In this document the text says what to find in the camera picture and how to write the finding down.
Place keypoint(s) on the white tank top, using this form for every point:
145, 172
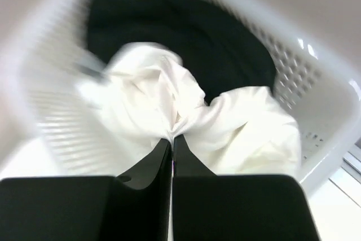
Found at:
146, 94

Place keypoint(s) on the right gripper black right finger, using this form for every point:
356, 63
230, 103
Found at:
206, 206

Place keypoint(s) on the white plastic basket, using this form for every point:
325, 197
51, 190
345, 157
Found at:
315, 85

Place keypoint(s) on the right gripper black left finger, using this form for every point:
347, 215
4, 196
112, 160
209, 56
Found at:
131, 206

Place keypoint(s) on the black tank top in basket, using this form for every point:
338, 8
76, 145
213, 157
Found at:
218, 50

